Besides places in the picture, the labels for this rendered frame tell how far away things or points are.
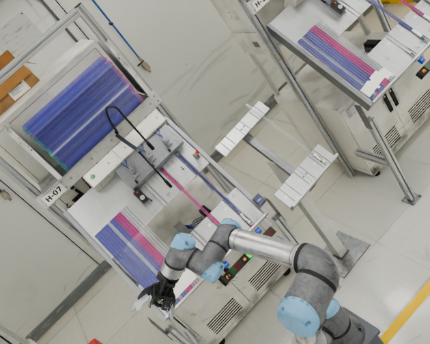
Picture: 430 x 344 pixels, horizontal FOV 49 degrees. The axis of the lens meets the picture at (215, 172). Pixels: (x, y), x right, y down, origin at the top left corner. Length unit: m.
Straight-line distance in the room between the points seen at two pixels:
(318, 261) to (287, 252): 0.12
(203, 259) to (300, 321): 0.42
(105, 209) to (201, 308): 0.81
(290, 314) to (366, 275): 1.49
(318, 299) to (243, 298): 1.55
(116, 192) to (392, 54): 1.59
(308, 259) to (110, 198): 1.26
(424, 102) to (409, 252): 1.04
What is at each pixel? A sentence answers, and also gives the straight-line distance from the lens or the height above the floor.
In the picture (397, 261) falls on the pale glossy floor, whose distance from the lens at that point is 2.76.
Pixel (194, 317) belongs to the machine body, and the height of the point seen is 0.33.
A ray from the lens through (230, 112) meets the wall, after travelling 4.32.
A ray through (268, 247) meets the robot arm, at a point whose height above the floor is 1.15.
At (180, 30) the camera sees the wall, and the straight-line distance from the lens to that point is 4.05.
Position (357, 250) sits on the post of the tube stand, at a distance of 2.88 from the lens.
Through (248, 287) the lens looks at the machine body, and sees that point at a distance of 2.84.
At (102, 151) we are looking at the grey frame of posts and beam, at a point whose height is 1.34.
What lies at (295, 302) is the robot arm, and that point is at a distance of 1.32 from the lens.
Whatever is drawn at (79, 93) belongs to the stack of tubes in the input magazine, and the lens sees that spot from 2.28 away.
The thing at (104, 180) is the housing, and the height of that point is 1.25.
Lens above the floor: 2.12
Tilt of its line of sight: 30 degrees down
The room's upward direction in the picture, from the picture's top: 40 degrees counter-clockwise
